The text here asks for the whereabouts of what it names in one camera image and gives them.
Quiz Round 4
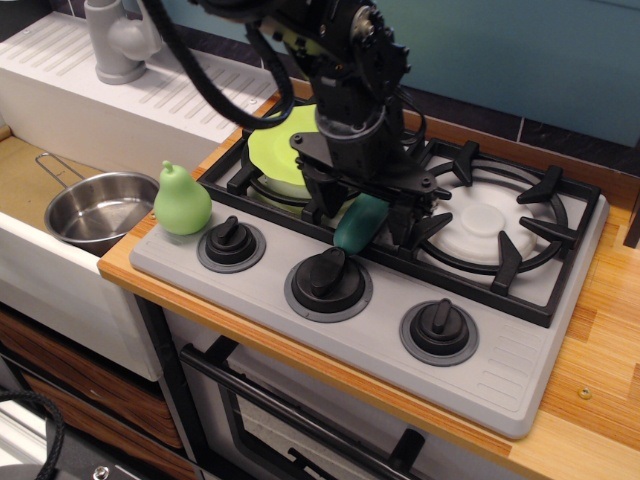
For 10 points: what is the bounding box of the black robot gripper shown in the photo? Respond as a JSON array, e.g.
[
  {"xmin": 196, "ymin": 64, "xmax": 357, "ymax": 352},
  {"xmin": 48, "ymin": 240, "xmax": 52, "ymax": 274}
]
[{"xmin": 290, "ymin": 120, "xmax": 448, "ymax": 247}]

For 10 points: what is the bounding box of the dark green toy cucumber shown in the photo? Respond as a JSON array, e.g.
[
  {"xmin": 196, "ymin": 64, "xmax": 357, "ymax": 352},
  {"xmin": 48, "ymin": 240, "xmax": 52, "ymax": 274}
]
[{"xmin": 333, "ymin": 193, "xmax": 389, "ymax": 255}]

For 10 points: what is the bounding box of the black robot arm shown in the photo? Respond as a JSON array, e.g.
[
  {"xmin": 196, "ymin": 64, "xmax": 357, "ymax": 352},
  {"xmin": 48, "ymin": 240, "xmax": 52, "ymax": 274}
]
[{"xmin": 200, "ymin": 1, "xmax": 445, "ymax": 248}]

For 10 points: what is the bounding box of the light green plastic plate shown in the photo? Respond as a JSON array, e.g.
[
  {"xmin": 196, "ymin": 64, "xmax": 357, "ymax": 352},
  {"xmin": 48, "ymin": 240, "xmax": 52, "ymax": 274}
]
[{"xmin": 248, "ymin": 104, "xmax": 318, "ymax": 186}]

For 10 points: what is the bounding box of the light green toy pear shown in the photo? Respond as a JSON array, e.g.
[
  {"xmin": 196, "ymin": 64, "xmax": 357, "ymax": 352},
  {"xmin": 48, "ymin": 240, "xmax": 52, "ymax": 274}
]
[{"xmin": 154, "ymin": 160, "xmax": 212, "ymax": 235}]

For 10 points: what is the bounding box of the small stainless steel pot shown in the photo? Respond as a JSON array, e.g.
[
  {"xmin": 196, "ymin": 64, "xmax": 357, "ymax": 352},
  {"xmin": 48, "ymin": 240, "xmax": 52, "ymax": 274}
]
[{"xmin": 44, "ymin": 172, "xmax": 159, "ymax": 257}]

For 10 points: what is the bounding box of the white toy sink unit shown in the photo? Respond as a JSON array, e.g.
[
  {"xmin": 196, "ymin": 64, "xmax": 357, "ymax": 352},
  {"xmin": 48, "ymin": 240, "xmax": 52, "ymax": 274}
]
[{"xmin": 0, "ymin": 10, "xmax": 287, "ymax": 383}]

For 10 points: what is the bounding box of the white left burner cap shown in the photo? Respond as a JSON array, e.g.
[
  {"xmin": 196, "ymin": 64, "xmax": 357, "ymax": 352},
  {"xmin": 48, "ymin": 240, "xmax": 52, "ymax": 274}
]
[{"xmin": 247, "ymin": 174, "xmax": 357, "ymax": 225}]

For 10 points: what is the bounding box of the white burner cap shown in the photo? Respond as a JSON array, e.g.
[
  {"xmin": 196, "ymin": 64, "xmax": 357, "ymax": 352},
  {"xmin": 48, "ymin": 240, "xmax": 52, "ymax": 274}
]
[
  {"xmin": 430, "ymin": 171, "xmax": 555, "ymax": 266},
  {"xmin": 247, "ymin": 174, "xmax": 357, "ymax": 225}
]

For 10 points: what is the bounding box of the black middle stove knob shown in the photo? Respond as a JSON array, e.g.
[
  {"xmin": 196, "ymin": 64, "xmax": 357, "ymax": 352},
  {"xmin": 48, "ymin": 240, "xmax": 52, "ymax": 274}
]
[{"xmin": 284, "ymin": 247, "xmax": 373, "ymax": 323}]

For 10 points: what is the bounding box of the black stove knob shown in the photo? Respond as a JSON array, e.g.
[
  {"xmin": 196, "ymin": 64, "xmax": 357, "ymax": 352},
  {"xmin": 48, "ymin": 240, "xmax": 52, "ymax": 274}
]
[
  {"xmin": 197, "ymin": 215, "xmax": 266, "ymax": 274},
  {"xmin": 284, "ymin": 247, "xmax": 373, "ymax": 323},
  {"xmin": 399, "ymin": 298, "xmax": 479, "ymax": 367}
]

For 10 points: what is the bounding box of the white right burner cap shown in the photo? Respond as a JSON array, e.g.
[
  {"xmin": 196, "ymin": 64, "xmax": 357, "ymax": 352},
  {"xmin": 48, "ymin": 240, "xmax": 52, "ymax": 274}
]
[{"xmin": 430, "ymin": 171, "xmax": 555, "ymax": 266}]

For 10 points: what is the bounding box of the black left burner grate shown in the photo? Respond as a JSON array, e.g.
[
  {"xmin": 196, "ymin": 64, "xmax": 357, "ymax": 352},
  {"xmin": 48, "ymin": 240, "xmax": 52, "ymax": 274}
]
[{"xmin": 199, "ymin": 129, "xmax": 429, "ymax": 251}]

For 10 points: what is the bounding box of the black burner grate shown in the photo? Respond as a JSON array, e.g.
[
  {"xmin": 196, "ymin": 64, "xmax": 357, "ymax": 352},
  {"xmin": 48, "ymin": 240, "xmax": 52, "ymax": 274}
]
[
  {"xmin": 199, "ymin": 129, "xmax": 429, "ymax": 251},
  {"xmin": 365, "ymin": 140, "xmax": 607, "ymax": 327}
]

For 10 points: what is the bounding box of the black left stove knob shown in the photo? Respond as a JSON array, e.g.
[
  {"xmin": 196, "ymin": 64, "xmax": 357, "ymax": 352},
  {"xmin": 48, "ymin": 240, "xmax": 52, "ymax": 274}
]
[{"xmin": 197, "ymin": 215, "xmax": 266, "ymax": 274}]

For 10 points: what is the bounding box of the black right burner grate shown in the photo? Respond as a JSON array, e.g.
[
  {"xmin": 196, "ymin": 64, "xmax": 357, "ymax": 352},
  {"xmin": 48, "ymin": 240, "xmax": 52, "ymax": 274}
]
[{"xmin": 365, "ymin": 140, "xmax": 607, "ymax": 327}]

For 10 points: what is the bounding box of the black right stove knob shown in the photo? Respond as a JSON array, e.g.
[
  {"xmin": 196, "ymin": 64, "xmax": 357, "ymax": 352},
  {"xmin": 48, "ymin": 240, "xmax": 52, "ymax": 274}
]
[{"xmin": 399, "ymin": 298, "xmax": 479, "ymax": 367}]

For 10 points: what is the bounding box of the grey toy stove top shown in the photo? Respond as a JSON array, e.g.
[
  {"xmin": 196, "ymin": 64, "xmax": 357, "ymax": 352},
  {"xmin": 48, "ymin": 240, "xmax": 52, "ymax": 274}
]
[{"xmin": 128, "ymin": 134, "xmax": 611, "ymax": 441}]

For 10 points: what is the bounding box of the toy oven door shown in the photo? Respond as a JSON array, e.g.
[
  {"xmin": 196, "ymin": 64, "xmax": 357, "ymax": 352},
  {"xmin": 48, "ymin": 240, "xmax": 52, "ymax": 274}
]
[{"xmin": 166, "ymin": 313, "xmax": 514, "ymax": 479}]

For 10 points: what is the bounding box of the grey toy faucet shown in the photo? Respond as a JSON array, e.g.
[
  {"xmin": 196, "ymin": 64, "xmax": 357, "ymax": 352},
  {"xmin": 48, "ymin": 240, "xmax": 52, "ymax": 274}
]
[{"xmin": 84, "ymin": 0, "xmax": 163, "ymax": 85}]

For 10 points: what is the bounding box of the wood grain drawer front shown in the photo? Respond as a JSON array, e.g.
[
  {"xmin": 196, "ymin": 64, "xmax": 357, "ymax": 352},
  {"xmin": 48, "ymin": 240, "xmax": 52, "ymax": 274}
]
[{"xmin": 1, "ymin": 305, "xmax": 197, "ymax": 479}]

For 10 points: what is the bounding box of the black corrugated cable hose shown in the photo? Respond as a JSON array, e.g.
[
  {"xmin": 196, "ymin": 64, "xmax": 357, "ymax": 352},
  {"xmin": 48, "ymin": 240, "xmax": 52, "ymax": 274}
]
[{"xmin": 141, "ymin": 0, "xmax": 297, "ymax": 132}]

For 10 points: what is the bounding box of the black oven door handle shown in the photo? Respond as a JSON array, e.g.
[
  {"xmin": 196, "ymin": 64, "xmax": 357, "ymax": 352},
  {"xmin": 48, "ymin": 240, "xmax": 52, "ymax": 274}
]
[{"xmin": 179, "ymin": 344, "xmax": 425, "ymax": 479}]

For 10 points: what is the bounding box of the black braided cable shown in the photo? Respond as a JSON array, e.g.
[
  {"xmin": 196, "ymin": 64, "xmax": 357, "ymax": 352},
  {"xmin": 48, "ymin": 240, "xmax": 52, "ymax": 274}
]
[{"xmin": 0, "ymin": 388, "xmax": 67, "ymax": 480}]

